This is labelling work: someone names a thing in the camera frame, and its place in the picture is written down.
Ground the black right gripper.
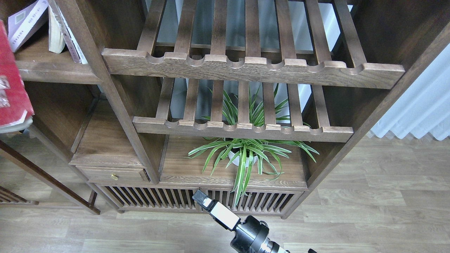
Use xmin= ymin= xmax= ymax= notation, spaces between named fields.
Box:
xmin=192 ymin=189 xmax=282 ymax=253

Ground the red cover book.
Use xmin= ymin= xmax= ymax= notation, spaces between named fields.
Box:
xmin=0 ymin=21 xmax=35 ymax=134

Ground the green and black book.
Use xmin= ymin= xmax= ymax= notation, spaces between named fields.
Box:
xmin=48 ymin=5 xmax=65 ymax=53

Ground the white and purple book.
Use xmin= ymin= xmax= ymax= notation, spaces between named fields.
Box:
xmin=8 ymin=0 xmax=49 ymax=53

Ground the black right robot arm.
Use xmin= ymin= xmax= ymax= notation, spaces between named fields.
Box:
xmin=192 ymin=190 xmax=289 ymax=253

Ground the white plant pot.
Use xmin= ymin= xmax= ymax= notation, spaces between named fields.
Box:
xmin=228 ymin=148 xmax=258 ymax=168

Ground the green spider plant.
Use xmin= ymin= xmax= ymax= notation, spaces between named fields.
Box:
xmin=185 ymin=89 xmax=319 ymax=207

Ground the dark wooden bookshelf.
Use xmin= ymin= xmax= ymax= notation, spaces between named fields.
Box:
xmin=15 ymin=0 xmax=449 ymax=219

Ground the white book standing upright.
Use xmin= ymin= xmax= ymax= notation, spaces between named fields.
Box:
xmin=49 ymin=0 xmax=88 ymax=64

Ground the white curtain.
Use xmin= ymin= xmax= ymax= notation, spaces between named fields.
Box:
xmin=368 ymin=45 xmax=450 ymax=141

